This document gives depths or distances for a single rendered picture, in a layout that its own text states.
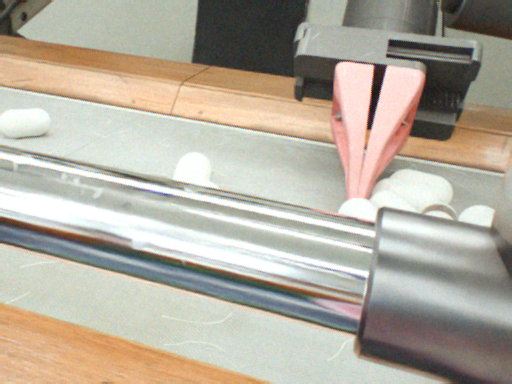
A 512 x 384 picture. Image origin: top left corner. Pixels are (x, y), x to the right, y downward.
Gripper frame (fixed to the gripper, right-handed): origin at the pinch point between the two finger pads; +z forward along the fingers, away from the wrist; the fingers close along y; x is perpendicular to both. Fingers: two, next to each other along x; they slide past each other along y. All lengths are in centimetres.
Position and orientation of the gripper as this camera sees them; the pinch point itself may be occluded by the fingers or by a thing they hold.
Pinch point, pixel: (356, 196)
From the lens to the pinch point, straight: 33.7
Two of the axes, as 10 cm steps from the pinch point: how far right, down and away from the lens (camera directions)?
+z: -2.9, 8.4, -4.6
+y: 9.5, 1.7, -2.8
